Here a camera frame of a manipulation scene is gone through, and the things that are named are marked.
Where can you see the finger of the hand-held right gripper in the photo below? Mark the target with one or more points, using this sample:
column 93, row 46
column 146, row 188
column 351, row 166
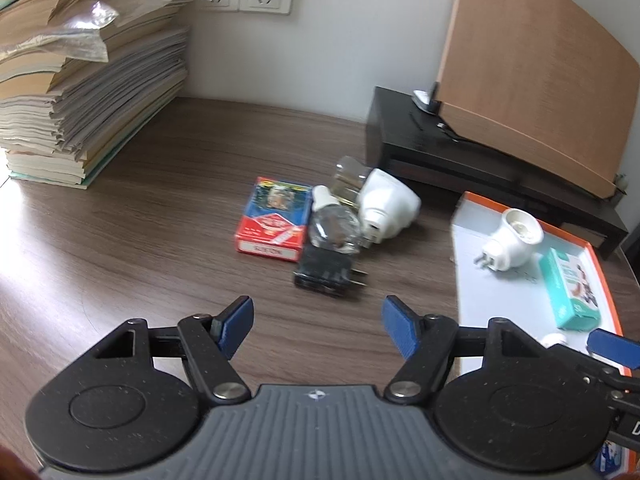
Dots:
column 612, row 347

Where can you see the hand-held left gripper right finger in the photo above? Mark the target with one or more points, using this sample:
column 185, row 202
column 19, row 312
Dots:
column 400, row 327

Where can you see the black charger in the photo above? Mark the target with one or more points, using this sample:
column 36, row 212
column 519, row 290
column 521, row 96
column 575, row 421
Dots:
column 322, row 270

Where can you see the white lamp socket plug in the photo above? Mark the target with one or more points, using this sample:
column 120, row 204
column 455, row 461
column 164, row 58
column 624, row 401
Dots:
column 515, row 240

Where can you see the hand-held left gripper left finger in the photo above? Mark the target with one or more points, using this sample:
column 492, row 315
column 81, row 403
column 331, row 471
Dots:
column 235, row 327

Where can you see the silver flat device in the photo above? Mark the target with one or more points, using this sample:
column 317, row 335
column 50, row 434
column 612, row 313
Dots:
column 422, row 101

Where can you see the large white plug adapter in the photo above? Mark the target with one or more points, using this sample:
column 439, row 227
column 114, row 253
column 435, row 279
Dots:
column 387, row 205

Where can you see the teal small box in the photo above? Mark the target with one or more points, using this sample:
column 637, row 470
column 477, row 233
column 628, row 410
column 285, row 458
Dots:
column 570, row 290

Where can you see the black board support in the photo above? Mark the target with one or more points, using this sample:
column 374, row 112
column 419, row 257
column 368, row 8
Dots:
column 442, row 117

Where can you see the white tray with orange rim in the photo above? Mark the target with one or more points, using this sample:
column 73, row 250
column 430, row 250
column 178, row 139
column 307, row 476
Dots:
column 505, row 300

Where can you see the stack of books and papers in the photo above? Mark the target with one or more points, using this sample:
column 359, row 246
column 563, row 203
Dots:
column 90, row 110

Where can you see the black desk riser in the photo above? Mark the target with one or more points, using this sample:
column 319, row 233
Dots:
column 400, row 145

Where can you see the clear plastic document bag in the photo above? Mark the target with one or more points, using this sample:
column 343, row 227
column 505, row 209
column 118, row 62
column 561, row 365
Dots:
column 65, row 32

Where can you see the red and blue card box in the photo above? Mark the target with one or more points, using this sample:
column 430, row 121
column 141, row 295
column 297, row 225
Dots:
column 272, row 220

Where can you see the blue patterned small box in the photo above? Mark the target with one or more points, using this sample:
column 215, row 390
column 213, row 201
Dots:
column 611, row 459

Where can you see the light wooden board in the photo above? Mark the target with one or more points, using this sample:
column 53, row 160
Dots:
column 530, row 70

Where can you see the clear plug with white cap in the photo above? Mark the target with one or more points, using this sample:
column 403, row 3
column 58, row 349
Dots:
column 332, row 222

